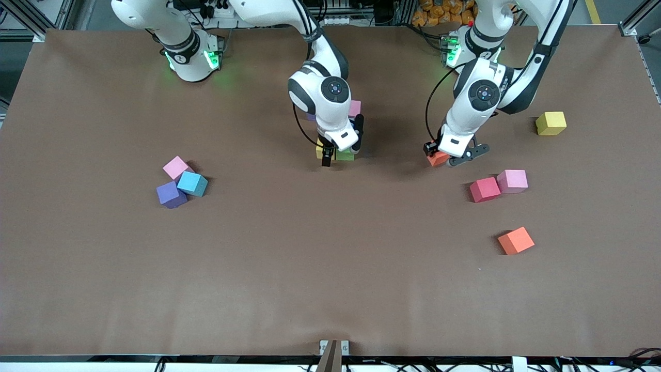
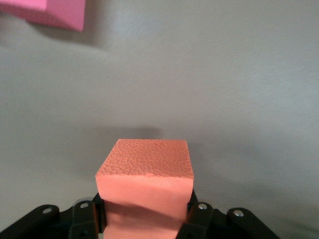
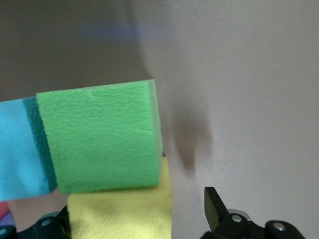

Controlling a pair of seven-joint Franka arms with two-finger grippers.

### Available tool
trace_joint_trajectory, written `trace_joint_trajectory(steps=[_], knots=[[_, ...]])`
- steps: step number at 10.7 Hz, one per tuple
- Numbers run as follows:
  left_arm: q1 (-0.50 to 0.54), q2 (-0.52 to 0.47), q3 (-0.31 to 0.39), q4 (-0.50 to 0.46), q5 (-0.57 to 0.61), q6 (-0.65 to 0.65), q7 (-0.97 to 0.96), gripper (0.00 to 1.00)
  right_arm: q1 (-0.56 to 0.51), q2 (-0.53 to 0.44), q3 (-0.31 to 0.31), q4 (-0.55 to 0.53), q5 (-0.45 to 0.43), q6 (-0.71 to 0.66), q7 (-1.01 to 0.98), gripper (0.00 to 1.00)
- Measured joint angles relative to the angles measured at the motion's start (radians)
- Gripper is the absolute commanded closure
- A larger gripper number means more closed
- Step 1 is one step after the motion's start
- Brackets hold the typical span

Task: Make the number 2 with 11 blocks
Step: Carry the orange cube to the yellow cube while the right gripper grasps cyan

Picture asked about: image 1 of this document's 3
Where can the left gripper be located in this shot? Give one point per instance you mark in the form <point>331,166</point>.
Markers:
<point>429,148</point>

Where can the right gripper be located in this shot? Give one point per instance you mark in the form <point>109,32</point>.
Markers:
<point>327,153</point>

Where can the yellow foam cube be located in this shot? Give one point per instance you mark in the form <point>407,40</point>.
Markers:
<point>551,124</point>
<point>318,152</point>

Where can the orange foam cube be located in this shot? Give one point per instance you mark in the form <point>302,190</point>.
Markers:
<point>516,240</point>
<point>438,159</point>

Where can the green foam cube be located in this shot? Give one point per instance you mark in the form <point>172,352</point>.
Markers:
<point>345,156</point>

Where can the pink foam cube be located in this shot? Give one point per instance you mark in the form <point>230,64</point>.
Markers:
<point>355,108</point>
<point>176,166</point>
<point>512,180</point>

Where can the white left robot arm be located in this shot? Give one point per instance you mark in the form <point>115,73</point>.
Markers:
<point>485,93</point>

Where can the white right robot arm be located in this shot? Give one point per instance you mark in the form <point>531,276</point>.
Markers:
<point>315,88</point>

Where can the red foam cube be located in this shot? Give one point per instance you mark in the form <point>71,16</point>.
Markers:
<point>484,189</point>

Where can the brown paper table cover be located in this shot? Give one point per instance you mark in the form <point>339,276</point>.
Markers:
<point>330,268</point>

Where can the orange mesh bag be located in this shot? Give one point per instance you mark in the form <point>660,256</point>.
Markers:
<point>444,13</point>

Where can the white power strip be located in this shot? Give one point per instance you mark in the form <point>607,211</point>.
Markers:
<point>341,20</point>

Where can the cyan foam cube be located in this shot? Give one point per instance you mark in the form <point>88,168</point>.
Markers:
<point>192,182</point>

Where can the metal bracket plate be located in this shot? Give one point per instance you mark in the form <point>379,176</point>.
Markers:
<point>323,346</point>

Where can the brown camera pole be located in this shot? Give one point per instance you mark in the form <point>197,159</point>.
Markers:
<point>330,361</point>

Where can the aluminium frame profile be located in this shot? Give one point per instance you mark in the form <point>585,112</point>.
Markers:
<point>629,30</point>
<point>36,35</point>

